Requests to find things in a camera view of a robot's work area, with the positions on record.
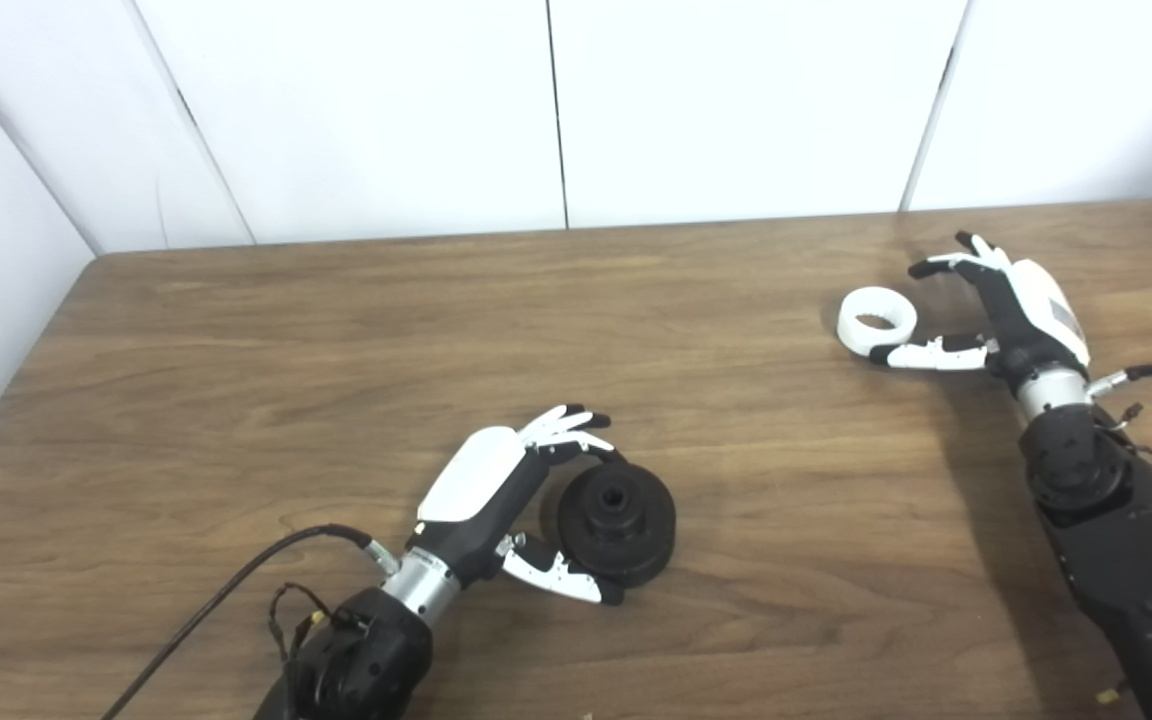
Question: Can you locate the thin arm wire bundle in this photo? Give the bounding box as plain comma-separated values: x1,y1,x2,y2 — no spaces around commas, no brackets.
1096,402,1152,467
269,583,339,663

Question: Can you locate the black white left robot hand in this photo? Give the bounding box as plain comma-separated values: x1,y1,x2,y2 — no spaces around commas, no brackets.
406,404,627,607

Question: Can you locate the white plastic ring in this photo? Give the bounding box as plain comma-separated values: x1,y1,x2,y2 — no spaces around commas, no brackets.
837,287,918,357

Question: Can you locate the round black plastic part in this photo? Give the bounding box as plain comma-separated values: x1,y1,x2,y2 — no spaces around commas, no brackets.
556,458,678,591

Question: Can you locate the thin left arm wire bundle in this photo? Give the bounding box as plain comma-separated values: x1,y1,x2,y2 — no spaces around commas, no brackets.
269,583,339,663

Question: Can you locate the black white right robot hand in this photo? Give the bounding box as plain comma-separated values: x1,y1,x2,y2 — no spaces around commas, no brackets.
869,232,1092,387

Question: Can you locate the thin right arm wire bundle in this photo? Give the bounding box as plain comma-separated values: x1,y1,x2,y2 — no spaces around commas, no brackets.
1096,402,1152,467

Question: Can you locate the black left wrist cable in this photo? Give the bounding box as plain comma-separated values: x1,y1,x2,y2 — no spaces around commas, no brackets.
101,524,402,720

